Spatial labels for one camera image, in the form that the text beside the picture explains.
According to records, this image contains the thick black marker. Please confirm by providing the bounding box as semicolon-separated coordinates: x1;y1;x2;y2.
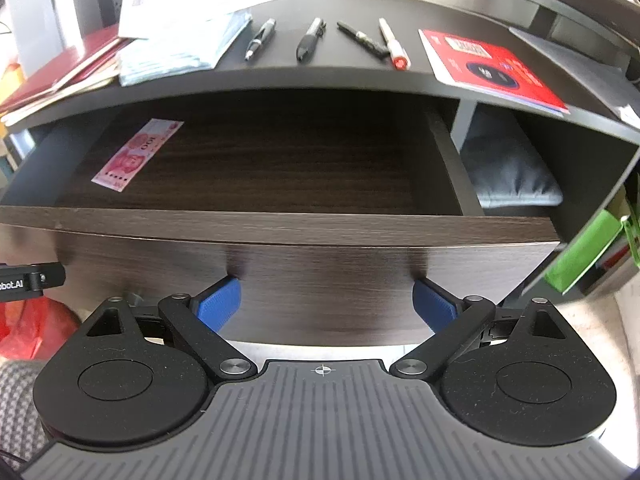
295;18;326;63

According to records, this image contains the grey cushion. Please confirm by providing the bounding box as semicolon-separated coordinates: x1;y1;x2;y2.
461;106;563;209

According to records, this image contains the green paper bag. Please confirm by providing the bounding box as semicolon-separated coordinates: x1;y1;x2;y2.
544;209;639;295

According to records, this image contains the dark red certificate book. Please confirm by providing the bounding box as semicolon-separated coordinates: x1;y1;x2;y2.
1;25;125;113

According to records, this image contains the slim black pen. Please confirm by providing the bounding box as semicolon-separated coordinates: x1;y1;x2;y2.
336;22;390;60

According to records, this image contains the grey paper sheet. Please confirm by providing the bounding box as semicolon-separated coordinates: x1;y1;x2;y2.
509;27;640;129

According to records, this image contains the dark wood drawer cabinet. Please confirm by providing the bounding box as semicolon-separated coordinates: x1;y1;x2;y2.
0;0;640;302

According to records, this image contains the red tipped pen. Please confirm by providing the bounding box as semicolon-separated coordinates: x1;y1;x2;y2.
378;18;411;70

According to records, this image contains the hundred yuan banknote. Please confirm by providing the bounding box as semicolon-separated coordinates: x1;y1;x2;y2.
91;118;183;192

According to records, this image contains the beige paper folder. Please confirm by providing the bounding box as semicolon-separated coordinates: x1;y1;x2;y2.
1;60;119;128

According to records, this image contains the red QR code card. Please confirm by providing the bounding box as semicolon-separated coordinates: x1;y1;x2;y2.
419;29;570;117

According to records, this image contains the drawer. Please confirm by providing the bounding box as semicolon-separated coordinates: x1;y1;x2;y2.
1;90;559;346

